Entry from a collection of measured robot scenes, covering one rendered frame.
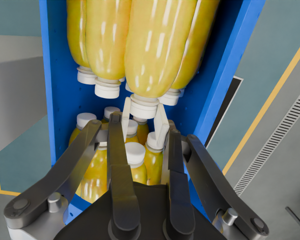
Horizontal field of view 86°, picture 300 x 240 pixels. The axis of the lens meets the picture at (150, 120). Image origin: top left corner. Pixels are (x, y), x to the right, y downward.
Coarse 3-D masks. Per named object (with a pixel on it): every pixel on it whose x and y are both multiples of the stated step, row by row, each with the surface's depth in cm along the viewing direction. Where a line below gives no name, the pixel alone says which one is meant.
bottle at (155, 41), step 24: (144, 0) 15; (168, 0) 15; (192, 0) 16; (144, 24) 16; (168, 24) 16; (144, 48) 17; (168, 48) 17; (144, 72) 18; (168, 72) 18; (144, 96) 20
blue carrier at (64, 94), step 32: (64, 0) 25; (224, 0) 28; (256, 0) 15; (64, 32) 26; (224, 32) 28; (64, 64) 28; (224, 64) 17; (64, 96) 31; (96, 96) 39; (128, 96) 44; (192, 96) 36; (224, 96) 22; (64, 128) 33; (192, 128) 35
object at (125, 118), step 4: (128, 100) 21; (124, 104) 20; (128, 104) 20; (124, 108) 19; (128, 108) 19; (124, 112) 18; (128, 112) 18; (124, 116) 17; (128, 116) 17; (124, 120) 16; (128, 120) 16; (124, 124) 17; (124, 128) 17; (124, 132) 17; (124, 136) 17; (124, 140) 18
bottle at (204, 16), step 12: (204, 0) 20; (216, 0) 21; (204, 12) 21; (192, 24) 21; (204, 24) 21; (192, 36) 22; (204, 36) 22; (192, 48) 22; (192, 60) 23; (180, 72) 24; (192, 72) 25; (180, 84) 25
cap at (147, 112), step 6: (132, 102) 22; (132, 108) 22; (138, 108) 21; (144, 108) 21; (150, 108) 21; (156, 108) 23; (132, 114) 22; (138, 114) 21; (144, 114) 21; (150, 114) 22
